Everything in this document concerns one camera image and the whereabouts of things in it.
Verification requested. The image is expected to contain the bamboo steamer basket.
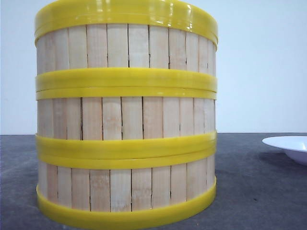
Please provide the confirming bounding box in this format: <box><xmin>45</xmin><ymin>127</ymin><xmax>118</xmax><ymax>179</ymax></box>
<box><xmin>36</xmin><ymin>97</ymin><xmax>216</xmax><ymax>168</ymax></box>
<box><xmin>35</xmin><ymin>0</ymin><xmax>218</xmax><ymax>100</ymax></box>
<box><xmin>37</xmin><ymin>156</ymin><xmax>216</xmax><ymax>229</ymax></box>

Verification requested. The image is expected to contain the white plate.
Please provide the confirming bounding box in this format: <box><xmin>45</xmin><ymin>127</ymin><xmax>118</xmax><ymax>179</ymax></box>
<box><xmin>262</xmin><ymin>136</ymin><xmax>307</xmax><ymax>165</ymax></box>

